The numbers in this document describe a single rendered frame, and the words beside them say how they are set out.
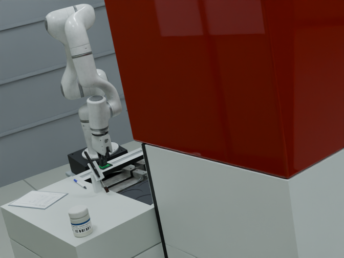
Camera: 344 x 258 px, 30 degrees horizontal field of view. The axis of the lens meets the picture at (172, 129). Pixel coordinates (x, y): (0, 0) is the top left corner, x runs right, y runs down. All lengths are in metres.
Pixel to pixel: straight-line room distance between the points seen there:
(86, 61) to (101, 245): 0.85
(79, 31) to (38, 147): 3.33
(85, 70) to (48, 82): 3.18
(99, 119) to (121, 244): 0.66
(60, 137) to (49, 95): 0.42
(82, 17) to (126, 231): 0.99
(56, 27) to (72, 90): 0.36
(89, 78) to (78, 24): 0.23
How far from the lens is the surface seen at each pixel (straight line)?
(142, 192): 2.73
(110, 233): 2.32
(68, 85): 3.11
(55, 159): 6.09
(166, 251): 2.47
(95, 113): 2.79
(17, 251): 2.83
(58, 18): 2.91
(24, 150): 5.97
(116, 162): 2.99
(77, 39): 2.76
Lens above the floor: 1.94
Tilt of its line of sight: 17 degrees down
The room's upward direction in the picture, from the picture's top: 11 degrees counter-clockwise
